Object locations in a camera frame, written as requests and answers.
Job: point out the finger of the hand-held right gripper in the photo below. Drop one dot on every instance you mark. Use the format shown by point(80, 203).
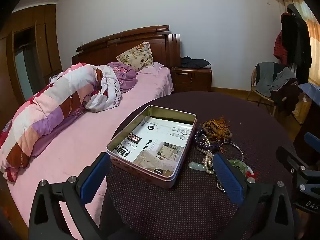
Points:
point(290, 156)
point(312, 138)

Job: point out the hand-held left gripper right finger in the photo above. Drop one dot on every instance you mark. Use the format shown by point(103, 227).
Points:
point(228, 180)

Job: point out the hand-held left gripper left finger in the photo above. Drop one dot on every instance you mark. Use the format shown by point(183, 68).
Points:
point(95, 177)

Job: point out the pink metal tin box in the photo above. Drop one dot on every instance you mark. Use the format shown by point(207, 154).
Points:
point(175, 177)

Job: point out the thin silver bangle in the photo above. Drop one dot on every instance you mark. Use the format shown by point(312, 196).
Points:
point(240, 151)

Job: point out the small pale jade pendant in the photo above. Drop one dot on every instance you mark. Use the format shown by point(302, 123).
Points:
point(196, 166)

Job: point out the dotted maroon tablecloth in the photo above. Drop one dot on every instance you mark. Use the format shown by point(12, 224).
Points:
point(195, 210)

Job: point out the dark maroon garment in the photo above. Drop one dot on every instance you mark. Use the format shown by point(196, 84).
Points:
point(287, 97)

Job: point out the blue tiled desk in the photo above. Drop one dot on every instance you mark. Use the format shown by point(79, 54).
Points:
point(311, 90)

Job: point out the wooden chair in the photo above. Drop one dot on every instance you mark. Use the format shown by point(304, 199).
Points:
point(260, 97)

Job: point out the printed paper sheet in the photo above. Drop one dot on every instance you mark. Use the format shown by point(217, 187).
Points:
point(160, 142)

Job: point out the pink patchwork quilt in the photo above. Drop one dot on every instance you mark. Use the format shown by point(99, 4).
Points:
point(50, 115)

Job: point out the white floral cloth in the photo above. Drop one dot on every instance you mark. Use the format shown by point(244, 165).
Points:
point(110, 92)

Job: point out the hanging black coat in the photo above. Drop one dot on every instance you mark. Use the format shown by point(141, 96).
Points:
point(297, 42)

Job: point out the hanging red garment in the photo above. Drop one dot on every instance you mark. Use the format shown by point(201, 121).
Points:
point(278, 47)

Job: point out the purple floral blanket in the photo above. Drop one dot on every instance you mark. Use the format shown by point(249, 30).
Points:
point(126, 76)

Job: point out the wooden nightstand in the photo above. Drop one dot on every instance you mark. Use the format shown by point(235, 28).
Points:
point(191, 80)

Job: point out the patterned curtain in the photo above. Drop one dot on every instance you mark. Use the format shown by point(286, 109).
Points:
point(312, 30)

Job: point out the dark folded clothes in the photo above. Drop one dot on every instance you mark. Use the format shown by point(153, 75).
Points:
point(195, 62)

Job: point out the floral pillow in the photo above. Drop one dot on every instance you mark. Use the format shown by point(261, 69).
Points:
point(136, 56)

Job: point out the wooden wardrobe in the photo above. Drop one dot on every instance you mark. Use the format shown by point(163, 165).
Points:
point(30, 55)

